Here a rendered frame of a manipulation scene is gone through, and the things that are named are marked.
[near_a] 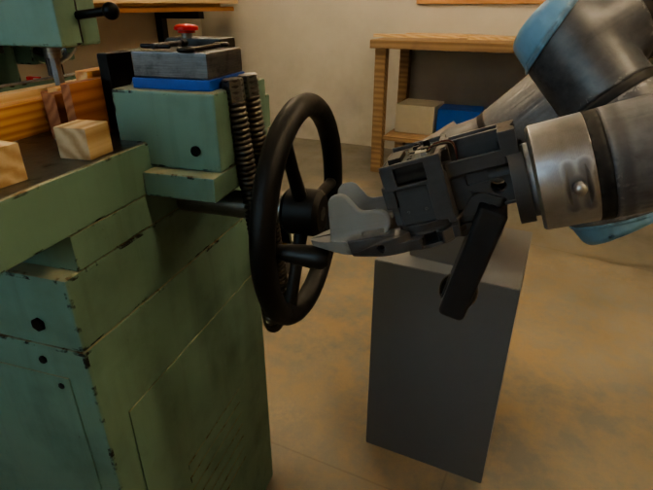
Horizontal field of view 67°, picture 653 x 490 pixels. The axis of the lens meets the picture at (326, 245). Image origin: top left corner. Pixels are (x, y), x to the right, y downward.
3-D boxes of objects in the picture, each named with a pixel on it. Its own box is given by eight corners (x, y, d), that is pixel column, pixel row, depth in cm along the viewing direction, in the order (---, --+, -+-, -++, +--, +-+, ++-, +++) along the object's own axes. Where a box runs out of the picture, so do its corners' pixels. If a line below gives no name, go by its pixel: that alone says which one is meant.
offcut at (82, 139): (84, 149, 55) (77, 119, 54) (114, 151, 55) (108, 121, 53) (59, 158, 52) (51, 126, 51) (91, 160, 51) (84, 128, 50)
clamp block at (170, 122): (220, 175, 57) (212, 94, 53) (120, 164, 60) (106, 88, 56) (270, 143, 69) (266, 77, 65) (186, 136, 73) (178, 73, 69)
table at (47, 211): (84, 299, 38) (65, 228, 36) (-184, 248, 46) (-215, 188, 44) (319, 129, 90) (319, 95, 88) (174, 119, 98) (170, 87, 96)
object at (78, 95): (82, 143, 58) (68, 84, 55) (73, 142, 58) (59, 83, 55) (191, 106, 79) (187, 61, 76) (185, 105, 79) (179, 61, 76)
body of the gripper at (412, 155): (386, 149, 48) (515, 113, 43) (410, 227, 51) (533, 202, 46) (369, 172, 42) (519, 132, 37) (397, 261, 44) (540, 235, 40)
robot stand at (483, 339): (399, 372, 155) (413, 211, 131) (498, 402, 144) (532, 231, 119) (365, 441, 131) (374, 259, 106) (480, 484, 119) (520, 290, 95)
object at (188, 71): (210, 91, 54) (204, 37, 52) (125, 87, 57) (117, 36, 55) (258, 77, 65) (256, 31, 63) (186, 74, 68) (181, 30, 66)
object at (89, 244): (79, 272, 50) (70, 237, 49) (-74, 246, 56) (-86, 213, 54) (247, 163, 85) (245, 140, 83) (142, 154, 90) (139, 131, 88)
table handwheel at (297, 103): (354, 78, 68) (349, 262, 81) (223, 73, 73) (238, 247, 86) (273, 121, 43) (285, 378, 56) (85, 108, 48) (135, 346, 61)
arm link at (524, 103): (498, 109, 106) (574, 49, 95) (544, 174, 103) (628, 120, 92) (471, 109, 94) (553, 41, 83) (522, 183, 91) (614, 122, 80)
